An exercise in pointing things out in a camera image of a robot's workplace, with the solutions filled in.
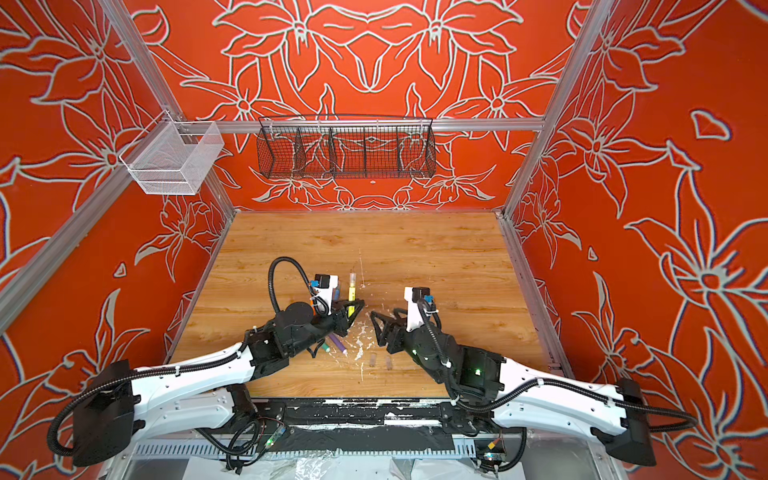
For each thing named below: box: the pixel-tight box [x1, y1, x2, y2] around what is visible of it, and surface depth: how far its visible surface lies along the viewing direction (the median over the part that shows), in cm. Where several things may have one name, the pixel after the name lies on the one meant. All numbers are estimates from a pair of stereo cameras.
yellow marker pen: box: [347, 273, 357, 318], surface depth 73 cm
